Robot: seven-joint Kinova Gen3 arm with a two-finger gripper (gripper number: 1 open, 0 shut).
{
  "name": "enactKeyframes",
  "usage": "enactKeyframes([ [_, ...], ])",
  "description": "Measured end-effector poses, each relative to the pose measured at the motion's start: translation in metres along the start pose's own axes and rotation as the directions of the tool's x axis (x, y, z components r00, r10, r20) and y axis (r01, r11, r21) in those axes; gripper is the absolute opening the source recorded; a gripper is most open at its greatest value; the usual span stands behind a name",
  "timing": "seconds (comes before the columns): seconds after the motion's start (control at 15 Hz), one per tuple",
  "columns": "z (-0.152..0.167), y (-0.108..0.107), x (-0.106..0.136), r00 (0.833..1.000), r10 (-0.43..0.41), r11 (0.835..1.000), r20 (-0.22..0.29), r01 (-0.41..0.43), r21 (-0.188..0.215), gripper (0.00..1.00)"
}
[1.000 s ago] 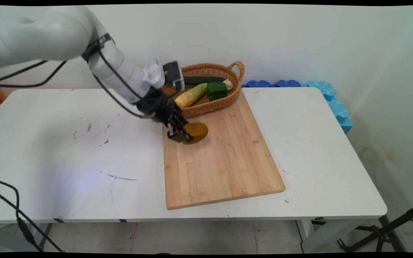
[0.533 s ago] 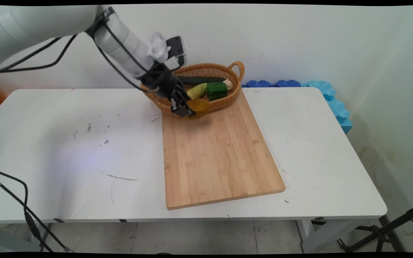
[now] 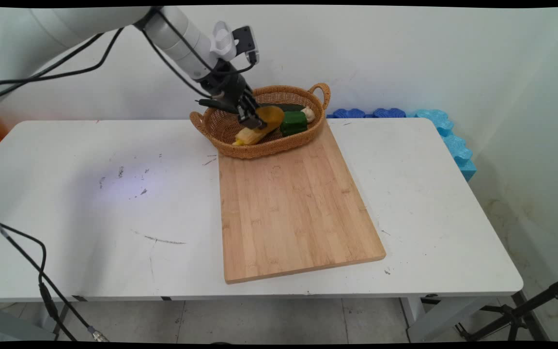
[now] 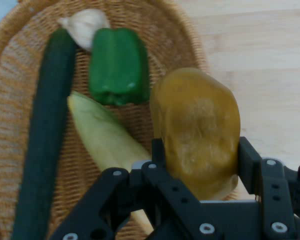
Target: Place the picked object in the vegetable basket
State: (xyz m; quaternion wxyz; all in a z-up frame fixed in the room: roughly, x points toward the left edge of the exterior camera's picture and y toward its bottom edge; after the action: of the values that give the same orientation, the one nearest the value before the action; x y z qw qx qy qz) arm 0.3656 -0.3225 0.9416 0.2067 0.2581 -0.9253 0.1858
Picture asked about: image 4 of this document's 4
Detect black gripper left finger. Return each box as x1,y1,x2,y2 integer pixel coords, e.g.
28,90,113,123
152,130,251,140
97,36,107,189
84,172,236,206
48,137,201,240

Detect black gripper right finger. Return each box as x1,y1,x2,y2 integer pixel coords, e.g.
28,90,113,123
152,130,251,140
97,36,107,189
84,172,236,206
236,136,300,240

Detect brown potato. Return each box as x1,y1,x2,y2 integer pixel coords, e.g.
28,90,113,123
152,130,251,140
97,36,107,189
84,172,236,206
149,66,242,201

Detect yellow corn cob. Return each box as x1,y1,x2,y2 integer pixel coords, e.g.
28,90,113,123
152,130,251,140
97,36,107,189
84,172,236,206
66,90,156,236

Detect green bell pepper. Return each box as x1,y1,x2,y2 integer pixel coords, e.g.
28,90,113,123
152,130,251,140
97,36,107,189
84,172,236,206
88,27,151,106

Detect dark green cucumber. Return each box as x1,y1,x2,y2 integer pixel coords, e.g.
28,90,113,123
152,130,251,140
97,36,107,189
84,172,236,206
10,28,78,240

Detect woven wicker basket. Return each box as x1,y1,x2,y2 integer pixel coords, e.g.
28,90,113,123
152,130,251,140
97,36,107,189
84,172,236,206
0,0,212,240

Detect white garlic bulb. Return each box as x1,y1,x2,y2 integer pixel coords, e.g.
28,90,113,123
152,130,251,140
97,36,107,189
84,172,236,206
56,8,111,53

